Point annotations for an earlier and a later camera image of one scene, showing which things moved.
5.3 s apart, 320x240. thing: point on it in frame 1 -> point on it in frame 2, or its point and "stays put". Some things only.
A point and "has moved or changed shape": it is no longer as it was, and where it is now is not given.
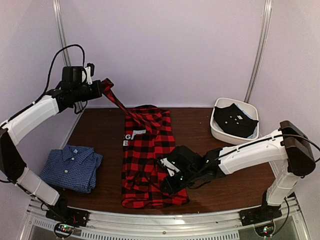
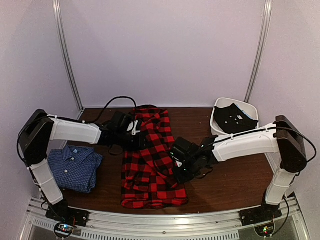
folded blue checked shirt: x=72 y=168 stays put
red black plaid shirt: x=147 y=137 has moved or changed shape
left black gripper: x=98 y=93 -> x=139 y=145
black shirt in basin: x=233 y=120 stays put
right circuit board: x=264 y=231 stays put
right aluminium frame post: x=268 y=11 stays put
